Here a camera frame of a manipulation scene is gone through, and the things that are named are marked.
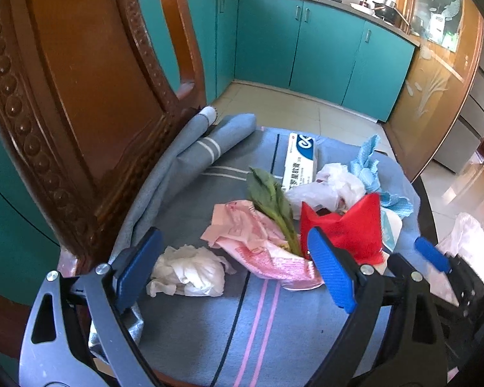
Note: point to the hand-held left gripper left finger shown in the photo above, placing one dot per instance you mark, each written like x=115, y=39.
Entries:
x=139, y=268

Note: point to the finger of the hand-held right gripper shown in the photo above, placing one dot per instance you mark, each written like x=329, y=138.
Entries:
x=431, y=253
x=399, y=264

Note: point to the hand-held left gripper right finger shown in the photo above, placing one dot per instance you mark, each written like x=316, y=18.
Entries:
x=330, y=268

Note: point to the white mesh wastebasket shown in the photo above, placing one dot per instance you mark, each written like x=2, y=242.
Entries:
x=464, y=234

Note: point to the white tissue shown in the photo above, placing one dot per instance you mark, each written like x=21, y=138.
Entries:
x=185, y=270

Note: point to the pink plastic bag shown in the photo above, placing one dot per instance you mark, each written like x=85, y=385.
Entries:
x=262, y=258

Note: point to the white plastic bag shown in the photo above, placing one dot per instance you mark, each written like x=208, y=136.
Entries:
x=338, y=181

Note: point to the green vegetable leaf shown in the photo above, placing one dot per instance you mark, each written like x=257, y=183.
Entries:
x=266, y=193

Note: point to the blue paper towel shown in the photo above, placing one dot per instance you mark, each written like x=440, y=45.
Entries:
x=367, y=165

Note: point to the white and blue carton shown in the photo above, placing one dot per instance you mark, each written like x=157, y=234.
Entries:
x=300, y=157

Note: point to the blue striped cloth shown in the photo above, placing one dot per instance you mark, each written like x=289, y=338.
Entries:
x=205, y=330

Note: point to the grey refrigerator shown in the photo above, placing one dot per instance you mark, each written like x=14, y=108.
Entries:
x=468, y=129

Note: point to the wooden framed glass door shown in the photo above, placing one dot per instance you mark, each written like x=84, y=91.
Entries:
x=427, y=109

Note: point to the carved wooden chair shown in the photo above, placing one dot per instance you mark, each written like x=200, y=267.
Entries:
x=84, y=68

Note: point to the black frying pan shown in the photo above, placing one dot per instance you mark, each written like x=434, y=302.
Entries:
x=387, y=10

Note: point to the white dish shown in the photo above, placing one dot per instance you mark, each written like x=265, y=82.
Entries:
x=361, y=7

